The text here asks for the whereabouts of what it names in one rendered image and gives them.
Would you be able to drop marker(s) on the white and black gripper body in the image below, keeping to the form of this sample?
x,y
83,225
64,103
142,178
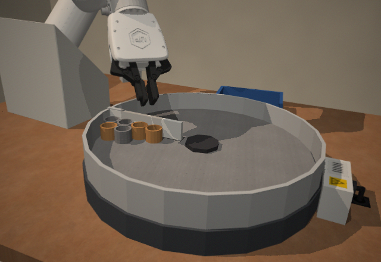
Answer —
x,y
135,36

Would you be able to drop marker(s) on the grey metal bushing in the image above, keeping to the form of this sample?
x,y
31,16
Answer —
x,y
125,122
111,119
122,134

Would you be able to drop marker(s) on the bronze bushing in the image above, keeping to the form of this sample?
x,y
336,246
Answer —
x,y
153,134
138,130
107,131

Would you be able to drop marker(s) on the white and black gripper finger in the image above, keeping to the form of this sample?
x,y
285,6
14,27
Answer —
x,y
152,74
131,74

